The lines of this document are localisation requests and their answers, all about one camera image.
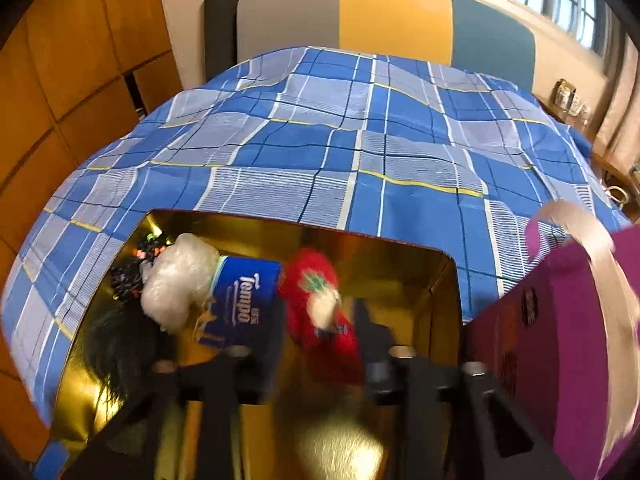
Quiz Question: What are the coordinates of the white fluffy plush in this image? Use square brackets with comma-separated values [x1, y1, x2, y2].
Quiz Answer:
[140, 233, 220, 333]

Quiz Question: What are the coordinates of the black beaded hair toy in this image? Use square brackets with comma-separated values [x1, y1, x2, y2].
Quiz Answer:
[84, 233, 175, 401]

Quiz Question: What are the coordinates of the grey yellow blue headboard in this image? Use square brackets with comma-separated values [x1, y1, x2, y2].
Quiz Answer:
[236, 0, 536, 91]

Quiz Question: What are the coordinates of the window with curtains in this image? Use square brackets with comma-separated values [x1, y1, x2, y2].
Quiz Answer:
[369, 0, 640, 162]

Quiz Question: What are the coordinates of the blue tissue pack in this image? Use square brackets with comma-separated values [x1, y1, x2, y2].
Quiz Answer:
[193, 256, 282, 350]

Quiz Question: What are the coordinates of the purple gift bag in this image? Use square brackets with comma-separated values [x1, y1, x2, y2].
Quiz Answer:
[465, 200, 639, 479]

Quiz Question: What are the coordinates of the blue plaid bed cover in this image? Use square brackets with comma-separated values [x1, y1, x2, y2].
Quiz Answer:
[2, 47, 628, 422]

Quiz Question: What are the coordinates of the wooden desk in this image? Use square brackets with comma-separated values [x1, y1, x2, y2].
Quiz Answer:
[538, 101, 639, 224]

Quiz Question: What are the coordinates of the black rolled mat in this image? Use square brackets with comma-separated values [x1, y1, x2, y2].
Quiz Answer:
[203, 0, 240, 81]

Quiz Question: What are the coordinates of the red strawberry plush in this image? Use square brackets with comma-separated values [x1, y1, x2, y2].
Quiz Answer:
[279, 248, 364, 386]

